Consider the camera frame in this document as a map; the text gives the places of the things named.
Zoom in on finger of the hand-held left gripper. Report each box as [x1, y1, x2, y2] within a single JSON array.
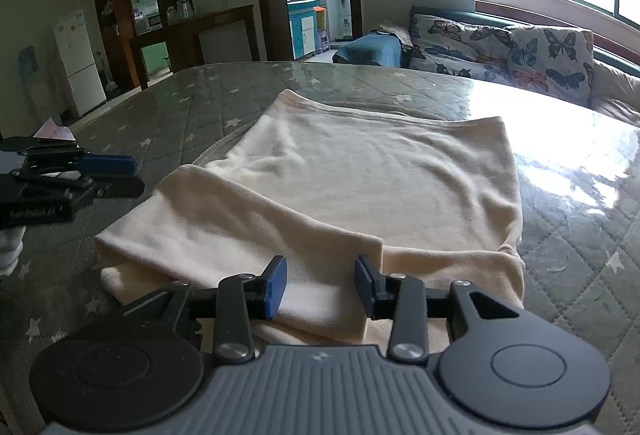
[[20, 154, 139, 178], [15, 175, 146, 200]]

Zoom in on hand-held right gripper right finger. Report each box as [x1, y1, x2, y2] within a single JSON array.
[[354, 255, 523, 365]]

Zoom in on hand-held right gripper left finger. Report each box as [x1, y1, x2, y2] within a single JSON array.
[[122, 255, 289, 365]]

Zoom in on cream long-sleeve shirt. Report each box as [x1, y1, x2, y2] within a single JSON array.
[[95, 89, 526, 346]]

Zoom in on person's left hand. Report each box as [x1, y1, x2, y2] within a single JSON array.
[[0, 225, 27, 277]]

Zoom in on white refrigerator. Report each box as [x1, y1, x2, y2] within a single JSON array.
[[52, 9, 108, 118]]

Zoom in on dark wooden shelf cabinet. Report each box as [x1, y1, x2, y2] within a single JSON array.
[[90, 0, 193, 90]]

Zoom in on dark wooden sideboard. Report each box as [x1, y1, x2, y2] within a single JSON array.
[[127, 5, 261, 88]]

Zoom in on blue cabinet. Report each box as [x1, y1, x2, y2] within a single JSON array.
[[287, 0, 321, 60]]

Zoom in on blue towel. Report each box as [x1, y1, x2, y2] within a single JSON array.
[[332, 32, 406, 68]]

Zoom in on beige crumpled cloth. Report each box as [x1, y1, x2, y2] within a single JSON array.
[[370, 24, 413, 48]]

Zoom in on long butterfly print cushion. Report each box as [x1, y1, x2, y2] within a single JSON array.
[[410, 14, 516, 78]]

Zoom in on teal sofa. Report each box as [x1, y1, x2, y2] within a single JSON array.
[[332, 5, 640, 126]]

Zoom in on square butterfly print cushion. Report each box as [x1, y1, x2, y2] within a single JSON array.
[[505, 27, 596, 108]]

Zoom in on beige cushion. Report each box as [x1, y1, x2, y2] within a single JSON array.
[[587, 60, 640, 126]]

